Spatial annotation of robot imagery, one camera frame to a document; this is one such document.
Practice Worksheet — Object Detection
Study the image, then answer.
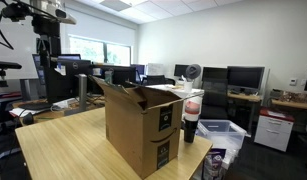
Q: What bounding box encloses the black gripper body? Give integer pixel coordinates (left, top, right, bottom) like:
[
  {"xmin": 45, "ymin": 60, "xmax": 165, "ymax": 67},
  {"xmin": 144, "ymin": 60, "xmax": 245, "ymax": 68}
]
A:
[{"xmin": 31, "ymin": 14, "xmax": 62, "ymax": 38}]

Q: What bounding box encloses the white filing cabinet red top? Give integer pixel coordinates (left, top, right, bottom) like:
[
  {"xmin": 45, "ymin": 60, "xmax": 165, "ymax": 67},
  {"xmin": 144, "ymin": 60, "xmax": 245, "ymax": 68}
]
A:
[{"xmin": 253, "ymin": 107, "xmax": 296, "ymax": 153}]

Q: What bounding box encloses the office window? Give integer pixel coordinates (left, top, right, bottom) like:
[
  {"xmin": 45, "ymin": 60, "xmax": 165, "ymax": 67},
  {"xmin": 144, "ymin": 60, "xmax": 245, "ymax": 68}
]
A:
[{"xmin": 68, "ymin": 34, "xmax": 132, "ymax": 67}]

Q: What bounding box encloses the black Dell monitor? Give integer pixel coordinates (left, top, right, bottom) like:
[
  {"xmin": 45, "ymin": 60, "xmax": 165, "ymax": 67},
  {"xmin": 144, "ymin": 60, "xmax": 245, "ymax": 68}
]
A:
[{"xmin": 42, "ymin": 58, "xmax": 93, "ymax": 103}]

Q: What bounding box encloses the white window blind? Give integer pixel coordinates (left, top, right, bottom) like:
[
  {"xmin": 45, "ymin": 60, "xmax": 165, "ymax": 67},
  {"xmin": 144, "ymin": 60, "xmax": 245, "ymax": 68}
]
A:
[{"xmin": 65, "ymin": 7, "xmax": 137, "ymax": 48}]

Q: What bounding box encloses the grey metal monitor stand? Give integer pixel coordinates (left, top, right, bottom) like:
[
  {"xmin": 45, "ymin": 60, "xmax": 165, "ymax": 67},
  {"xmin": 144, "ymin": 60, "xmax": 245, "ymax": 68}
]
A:
[{"xmin": 64, "ymin": 73, "xmax": 88, "ymax": 117}]

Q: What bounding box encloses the black keyboard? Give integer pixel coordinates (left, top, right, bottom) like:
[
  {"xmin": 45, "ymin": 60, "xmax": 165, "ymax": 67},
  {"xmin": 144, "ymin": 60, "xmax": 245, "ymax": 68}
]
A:
[{"xmin": 18, "ymin": 101, "xmax": 54, "ymax": 111}]

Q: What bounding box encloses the green bottle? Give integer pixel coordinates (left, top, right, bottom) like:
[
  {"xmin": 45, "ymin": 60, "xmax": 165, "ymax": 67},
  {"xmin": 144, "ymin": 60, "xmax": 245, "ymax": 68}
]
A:
[{"xmin": 104, "ymin": 69, "xmax": 114, "ymax": 85}]

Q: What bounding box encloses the wooden side desk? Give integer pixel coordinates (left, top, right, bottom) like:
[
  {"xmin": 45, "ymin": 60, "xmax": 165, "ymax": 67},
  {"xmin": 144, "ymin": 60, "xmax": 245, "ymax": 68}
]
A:
[{"xmin": 11, "ymin": 96, "xmax": 106, "ymax": 127}]

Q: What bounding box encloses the red black office chair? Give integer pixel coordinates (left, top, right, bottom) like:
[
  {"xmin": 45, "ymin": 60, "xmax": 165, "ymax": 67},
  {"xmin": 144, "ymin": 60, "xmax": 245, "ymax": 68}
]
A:
[{"xmin": 0, "ymin": 91, "xmax": 24, "ymax": 161}]

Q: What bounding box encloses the black computer mouse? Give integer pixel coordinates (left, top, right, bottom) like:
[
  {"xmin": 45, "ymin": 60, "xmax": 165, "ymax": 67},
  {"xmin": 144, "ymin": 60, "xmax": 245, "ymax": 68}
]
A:
[{"xmin": 22, "ymin": 112, "xmax": 35, "ymax": 126}]

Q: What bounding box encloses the white board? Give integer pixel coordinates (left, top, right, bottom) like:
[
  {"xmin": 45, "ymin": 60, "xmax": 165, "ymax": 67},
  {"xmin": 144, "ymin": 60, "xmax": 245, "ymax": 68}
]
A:
[{"xmin": 146, "ymin": 62, "xmax": 166, "ymax": 77}]

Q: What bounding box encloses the brown cardboard shipping box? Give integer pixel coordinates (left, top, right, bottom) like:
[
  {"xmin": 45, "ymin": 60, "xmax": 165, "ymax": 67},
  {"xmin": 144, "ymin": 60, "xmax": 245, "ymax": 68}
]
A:
[{"xmin": 89, "ymin": 74, "xmax": 206, "ymax": 180}]

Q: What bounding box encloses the white cup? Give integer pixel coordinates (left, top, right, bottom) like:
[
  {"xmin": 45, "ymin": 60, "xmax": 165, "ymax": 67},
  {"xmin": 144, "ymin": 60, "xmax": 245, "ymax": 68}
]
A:
[{"xmin": 182, "ymin": 79, "xmax": 194, "ymax": 94}]

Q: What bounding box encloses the grey round fan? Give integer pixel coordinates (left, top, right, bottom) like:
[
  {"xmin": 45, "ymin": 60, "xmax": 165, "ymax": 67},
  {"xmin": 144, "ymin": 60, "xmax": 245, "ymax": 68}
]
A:
[{"xmin": 185, "ymin": 63, "xmax": 203, "ymax": 81}]

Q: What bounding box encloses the black mesh office chair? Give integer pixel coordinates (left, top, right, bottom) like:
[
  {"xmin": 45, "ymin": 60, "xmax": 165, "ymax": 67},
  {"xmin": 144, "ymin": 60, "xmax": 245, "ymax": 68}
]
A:
[{"xmin": 199, "ymin": 78, "xmax": 229, "ymax": 121}]

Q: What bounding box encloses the clear plastic storage bin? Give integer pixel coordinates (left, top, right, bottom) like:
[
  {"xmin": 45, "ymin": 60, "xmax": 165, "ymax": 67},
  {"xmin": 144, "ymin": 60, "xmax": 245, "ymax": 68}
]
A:
[{"xmin": 195, "ymin": 119, "xmax": 248, "ymax": 168}]

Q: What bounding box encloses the large black computer monitor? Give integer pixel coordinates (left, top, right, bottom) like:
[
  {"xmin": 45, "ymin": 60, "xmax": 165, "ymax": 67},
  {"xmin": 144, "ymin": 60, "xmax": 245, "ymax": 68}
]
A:
[{"xmin": 226, "ymin": 65, "xmax": 266, "ymax": 92}]

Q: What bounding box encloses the wooden office desk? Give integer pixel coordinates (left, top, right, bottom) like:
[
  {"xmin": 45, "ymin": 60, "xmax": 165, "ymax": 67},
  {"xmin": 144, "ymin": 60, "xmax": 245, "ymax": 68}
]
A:
[
  {"xmin": 270, "ymin": 97, "xmax": 307, "ymax": 112},
  {"xmin": 226, "ymin": 92, "xmax": 263, "ymax": 135}
]

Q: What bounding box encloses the purple snack bag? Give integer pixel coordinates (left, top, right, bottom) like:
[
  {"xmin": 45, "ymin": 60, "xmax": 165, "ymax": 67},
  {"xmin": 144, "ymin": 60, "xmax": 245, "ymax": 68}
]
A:
[{"xmin": 202, "ymin": 148, "xmax": 228, "ymax": 180}]

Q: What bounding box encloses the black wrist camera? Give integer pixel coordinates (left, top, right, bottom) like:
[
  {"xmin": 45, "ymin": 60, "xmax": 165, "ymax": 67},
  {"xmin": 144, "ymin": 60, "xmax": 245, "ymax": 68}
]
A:
[{"xmin": 1, "ymin": 2, "xmax": 31, "ymax": 22}]

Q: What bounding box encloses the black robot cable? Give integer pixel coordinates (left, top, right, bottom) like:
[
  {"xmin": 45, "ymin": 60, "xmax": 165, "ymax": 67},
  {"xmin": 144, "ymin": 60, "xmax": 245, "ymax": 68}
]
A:
[{"xmin": 0, "ymin": 0, "xmax": 15, "ymax": 51}]

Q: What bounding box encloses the black camera on tripod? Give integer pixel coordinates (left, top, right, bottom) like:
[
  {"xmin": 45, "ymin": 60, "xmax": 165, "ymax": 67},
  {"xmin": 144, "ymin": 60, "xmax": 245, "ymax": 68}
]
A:
[{"xmin": 0, "ymin": 60, "xmax": 23, "ymax": 88}]

